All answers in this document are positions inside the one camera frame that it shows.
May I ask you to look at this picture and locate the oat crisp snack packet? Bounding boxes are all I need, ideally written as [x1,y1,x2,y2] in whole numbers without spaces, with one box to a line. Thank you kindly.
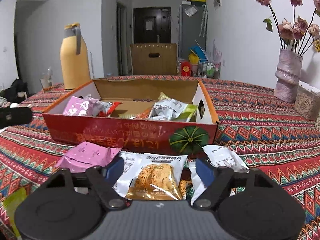
[113,151,187,200]

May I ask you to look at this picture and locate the white snack packet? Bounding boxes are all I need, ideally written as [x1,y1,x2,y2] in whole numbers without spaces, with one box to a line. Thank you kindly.
[188,145,249,205]
[148,99,188,121]

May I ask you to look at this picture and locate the green snack bar packet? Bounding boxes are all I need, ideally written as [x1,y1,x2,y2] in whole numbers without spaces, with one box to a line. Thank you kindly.
[158,92,197,122]

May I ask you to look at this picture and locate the white snack packet on table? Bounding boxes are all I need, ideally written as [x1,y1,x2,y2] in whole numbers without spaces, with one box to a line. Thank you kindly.
[188,145,249,205]

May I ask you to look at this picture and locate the pink snack packet on table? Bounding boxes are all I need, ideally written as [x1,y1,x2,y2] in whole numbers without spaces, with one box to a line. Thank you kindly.
[56,141,121,173]

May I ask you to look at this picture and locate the drinking glass with straw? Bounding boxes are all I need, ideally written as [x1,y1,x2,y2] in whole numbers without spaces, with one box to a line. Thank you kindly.
[40,67,53,91]

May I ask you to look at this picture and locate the orange cardboard snack box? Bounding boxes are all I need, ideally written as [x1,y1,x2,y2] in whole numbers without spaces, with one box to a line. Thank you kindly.
[43,75,220,158]

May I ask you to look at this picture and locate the pink snack packet in box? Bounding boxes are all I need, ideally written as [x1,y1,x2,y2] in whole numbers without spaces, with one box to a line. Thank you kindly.
[62,96,99,116]

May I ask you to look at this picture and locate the patterned red tablecloth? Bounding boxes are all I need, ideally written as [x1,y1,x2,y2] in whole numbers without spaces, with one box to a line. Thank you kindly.
[1,79,319,239]

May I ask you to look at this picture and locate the yellow thermos jug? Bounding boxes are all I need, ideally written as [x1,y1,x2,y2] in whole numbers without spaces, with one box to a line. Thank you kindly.
[60,22,91,90]

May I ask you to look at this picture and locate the red gift box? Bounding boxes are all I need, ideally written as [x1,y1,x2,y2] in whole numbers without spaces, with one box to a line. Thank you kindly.
[180,61,191,76]

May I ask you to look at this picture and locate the wooden chair back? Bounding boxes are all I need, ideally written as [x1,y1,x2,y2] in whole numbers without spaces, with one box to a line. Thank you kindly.
[130,43,177,75]

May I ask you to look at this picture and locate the clear container with lid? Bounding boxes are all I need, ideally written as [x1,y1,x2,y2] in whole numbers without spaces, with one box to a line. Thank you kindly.
[294,81,319,121]

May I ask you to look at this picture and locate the pink ceramic vase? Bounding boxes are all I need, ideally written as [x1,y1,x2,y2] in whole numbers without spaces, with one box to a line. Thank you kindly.
[274,49,303,103]

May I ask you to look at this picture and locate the grey refrigerator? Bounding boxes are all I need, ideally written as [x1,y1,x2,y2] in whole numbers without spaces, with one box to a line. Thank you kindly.
[178,4,207,59]

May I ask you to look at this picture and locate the dark entrance door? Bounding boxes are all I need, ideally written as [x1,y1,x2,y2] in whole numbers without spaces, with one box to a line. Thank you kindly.
[133,7,171,44]

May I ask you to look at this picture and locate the dried pink roses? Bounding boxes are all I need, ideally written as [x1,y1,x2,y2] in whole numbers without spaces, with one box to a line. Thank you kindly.
[253,0,320,55]

